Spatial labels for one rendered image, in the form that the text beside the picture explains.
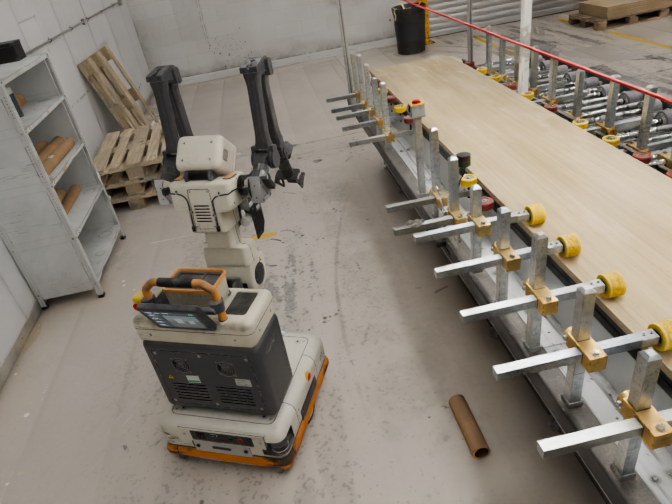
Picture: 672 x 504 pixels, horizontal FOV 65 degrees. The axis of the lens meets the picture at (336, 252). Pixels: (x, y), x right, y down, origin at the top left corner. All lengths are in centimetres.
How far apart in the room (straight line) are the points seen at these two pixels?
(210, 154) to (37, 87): 256
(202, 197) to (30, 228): 198
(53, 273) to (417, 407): 267
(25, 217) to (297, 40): 681
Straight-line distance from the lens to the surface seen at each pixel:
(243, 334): 205
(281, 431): 235
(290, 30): 981
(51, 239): 399
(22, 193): 389
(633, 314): 185
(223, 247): 233
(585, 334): 160
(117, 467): 291
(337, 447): 258
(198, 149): 221
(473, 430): 250
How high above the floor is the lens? 204
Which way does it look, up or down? 32 degrees down
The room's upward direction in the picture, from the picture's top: 10 degrees counter-clockwise
